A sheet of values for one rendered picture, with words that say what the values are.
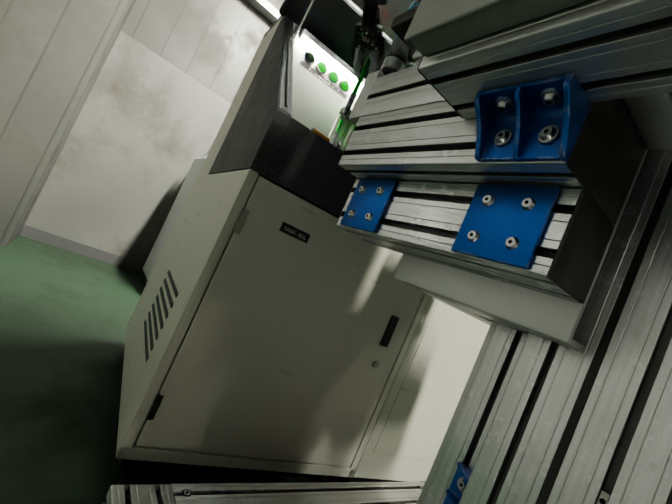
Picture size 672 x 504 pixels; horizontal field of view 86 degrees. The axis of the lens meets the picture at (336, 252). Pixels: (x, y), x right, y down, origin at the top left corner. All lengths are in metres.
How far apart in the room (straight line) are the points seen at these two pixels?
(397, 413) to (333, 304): 0.48
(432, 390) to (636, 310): 0.97
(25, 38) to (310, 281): 2.31
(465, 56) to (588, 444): 0.41
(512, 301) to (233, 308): 0.64
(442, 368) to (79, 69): 2.57
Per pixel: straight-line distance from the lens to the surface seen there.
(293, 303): 0.97
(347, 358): 1.11
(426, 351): 1.30
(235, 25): 3.60
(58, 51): 2.86
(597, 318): 0.51
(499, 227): 0.41
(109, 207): 3.24
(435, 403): 1.43
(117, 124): 3.25
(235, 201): 0.88
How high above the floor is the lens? 0.65
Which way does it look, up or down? 3 degrees up
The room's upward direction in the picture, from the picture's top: 24 degrees clockwise
